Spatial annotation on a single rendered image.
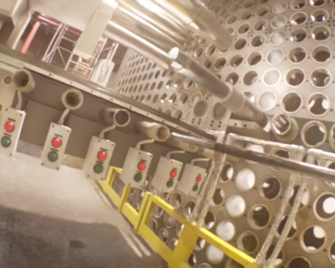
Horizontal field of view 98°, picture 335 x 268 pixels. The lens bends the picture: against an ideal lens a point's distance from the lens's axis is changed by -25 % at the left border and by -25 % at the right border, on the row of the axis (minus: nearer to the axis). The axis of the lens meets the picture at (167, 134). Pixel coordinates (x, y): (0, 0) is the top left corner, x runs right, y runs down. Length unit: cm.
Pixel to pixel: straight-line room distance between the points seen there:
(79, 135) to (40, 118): 17
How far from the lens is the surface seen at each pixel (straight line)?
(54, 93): 79
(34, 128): 77
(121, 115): 72
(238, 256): 113
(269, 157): 44
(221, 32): 100
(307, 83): 212
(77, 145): 79
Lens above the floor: 82
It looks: 3 degrees up
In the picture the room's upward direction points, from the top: 19 degrees clockwise
